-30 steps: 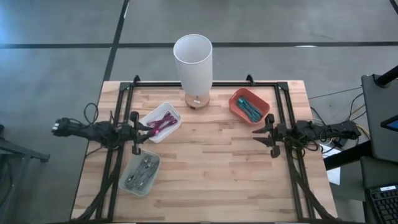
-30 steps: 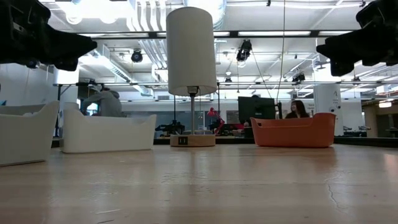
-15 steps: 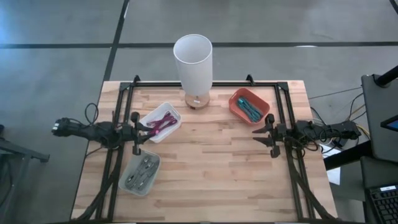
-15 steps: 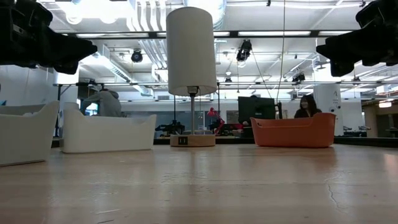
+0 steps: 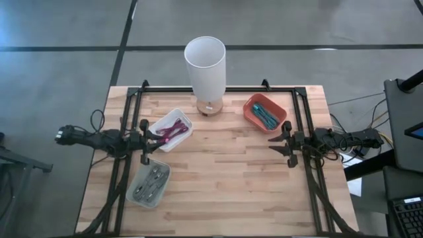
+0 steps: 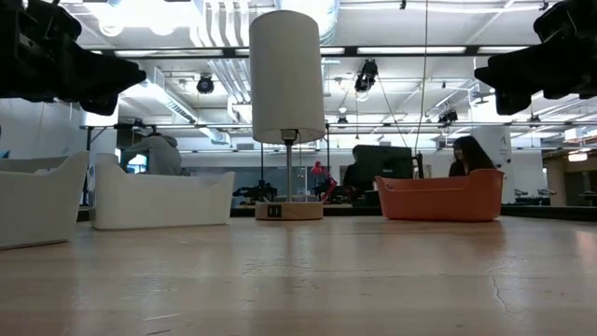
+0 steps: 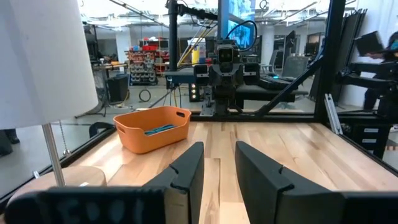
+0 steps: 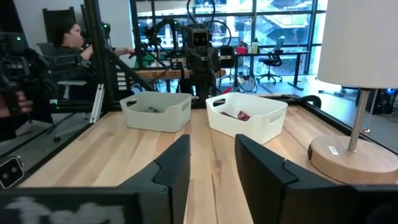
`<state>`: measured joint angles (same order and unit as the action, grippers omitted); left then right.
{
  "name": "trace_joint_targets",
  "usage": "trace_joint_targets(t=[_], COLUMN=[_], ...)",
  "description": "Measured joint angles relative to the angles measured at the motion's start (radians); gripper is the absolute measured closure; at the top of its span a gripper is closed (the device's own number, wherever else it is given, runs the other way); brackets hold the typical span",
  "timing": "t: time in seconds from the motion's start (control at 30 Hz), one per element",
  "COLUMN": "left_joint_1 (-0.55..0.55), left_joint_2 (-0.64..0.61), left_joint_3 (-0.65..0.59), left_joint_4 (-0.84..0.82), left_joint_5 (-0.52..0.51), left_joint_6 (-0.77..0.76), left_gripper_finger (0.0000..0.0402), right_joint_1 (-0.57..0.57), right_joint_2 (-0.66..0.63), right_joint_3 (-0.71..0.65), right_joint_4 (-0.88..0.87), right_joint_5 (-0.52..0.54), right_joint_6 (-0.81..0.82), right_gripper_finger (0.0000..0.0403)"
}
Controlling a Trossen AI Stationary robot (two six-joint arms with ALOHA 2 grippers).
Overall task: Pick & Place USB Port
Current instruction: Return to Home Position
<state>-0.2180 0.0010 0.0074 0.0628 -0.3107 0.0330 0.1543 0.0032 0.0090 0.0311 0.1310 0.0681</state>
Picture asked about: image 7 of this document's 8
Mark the shelf with red bins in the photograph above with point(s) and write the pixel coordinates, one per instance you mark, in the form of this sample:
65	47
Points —
143	65

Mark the person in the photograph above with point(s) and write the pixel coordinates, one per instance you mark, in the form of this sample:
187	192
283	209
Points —
371	98

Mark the black aluminium rig frame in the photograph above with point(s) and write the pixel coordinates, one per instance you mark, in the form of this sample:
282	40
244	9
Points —
329	62

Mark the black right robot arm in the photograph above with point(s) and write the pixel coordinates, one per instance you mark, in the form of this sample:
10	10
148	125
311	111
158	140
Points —
225	98

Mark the orange plastic bin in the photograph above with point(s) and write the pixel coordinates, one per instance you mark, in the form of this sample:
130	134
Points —
149	143

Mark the black drawer unit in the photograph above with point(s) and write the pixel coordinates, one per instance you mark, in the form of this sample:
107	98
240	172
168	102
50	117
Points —
370	140

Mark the silver aluminium bracket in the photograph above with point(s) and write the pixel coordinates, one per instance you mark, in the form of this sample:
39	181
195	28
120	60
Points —
332	115

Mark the blue screen panel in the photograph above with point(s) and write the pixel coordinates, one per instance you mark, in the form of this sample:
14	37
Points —
241	34

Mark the grey office chair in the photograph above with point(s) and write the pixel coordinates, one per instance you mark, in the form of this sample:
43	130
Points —
293	67

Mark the black laptop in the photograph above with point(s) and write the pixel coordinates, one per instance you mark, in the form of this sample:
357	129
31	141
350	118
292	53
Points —
368	43

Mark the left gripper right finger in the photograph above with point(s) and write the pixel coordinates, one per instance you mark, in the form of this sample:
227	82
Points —
264	193

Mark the black background robot arm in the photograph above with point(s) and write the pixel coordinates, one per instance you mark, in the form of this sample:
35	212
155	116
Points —
363	82

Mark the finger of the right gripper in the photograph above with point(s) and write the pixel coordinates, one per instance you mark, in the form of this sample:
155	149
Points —
252	79
201	79

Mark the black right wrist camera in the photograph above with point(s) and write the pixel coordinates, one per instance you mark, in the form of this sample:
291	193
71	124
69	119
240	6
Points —
225	55

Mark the black speaker box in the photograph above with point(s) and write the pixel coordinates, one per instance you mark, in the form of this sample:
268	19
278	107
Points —
118	88

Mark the white shade wooden base lamp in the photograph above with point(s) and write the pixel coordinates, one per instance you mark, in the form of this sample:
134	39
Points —
46	62

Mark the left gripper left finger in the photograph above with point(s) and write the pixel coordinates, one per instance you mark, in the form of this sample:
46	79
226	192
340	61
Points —
180	186

